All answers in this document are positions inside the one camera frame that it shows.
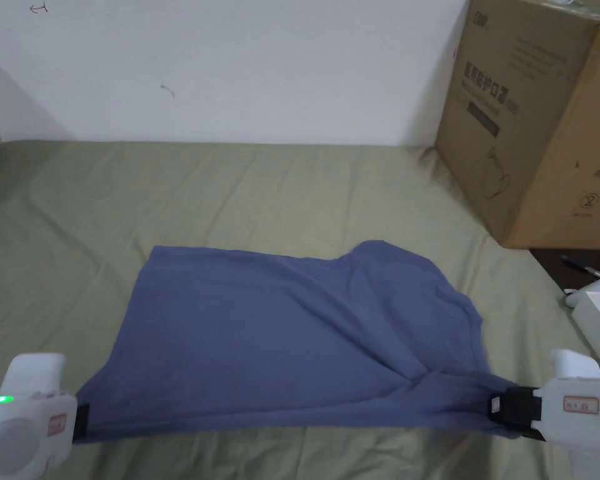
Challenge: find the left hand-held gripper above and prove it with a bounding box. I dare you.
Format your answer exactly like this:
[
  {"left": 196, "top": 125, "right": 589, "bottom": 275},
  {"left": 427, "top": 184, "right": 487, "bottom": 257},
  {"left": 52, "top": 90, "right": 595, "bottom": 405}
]
[{"left": 0, "top": 352, "right": 91, "bottom": 480}]

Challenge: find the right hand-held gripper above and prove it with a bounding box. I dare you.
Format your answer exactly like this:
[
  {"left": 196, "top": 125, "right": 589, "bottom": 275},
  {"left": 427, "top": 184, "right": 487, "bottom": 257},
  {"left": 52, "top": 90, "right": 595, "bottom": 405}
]
[{"left": 487, "top": 349, "right": 600, "bottom": 480}]

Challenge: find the dark blue shirt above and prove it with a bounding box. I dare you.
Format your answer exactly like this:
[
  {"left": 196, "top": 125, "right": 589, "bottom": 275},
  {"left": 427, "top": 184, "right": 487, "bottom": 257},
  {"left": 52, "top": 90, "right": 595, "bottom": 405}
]
[{"left": 72, "top": 239, "right": 517, "bottom": 447}]

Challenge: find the white hand controller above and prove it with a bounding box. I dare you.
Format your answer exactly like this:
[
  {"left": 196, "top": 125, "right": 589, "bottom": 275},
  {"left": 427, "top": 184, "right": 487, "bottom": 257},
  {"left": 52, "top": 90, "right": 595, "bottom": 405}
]
[{"left": 562, "top": 276, "right": 600, "bottom": 309}]

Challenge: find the dark wooden side table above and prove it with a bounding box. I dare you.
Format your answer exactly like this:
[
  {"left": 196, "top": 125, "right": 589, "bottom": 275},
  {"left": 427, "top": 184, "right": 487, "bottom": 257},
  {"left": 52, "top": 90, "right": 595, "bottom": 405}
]
[{"left": 529, "top": 247, "right": 600, "bottom": 321}]

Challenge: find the black pen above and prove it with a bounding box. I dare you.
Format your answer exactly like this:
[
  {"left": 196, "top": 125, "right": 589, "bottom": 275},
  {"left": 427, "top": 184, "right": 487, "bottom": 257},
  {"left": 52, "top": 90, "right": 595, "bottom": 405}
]
[{"left": 559, "top": 254, "right": 600, "bottom": 279}]

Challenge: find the large brown cardboard carton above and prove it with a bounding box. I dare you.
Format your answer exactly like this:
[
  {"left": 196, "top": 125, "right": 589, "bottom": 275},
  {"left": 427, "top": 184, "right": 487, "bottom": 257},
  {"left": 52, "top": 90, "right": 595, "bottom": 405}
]
[{"left": 432, "top": 0, "right": 600, "bottom": 250}]

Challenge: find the bed with pale green sheet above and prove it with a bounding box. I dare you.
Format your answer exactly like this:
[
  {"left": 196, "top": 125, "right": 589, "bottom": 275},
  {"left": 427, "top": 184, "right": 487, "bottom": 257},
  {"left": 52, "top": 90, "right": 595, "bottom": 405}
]
[{"left": 0, "top": 139, "right": 575, "bottom": 480}]

